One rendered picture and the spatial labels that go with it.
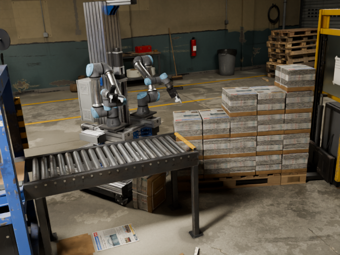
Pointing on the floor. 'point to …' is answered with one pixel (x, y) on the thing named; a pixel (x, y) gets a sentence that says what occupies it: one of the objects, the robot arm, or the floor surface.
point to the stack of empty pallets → (288, 45)
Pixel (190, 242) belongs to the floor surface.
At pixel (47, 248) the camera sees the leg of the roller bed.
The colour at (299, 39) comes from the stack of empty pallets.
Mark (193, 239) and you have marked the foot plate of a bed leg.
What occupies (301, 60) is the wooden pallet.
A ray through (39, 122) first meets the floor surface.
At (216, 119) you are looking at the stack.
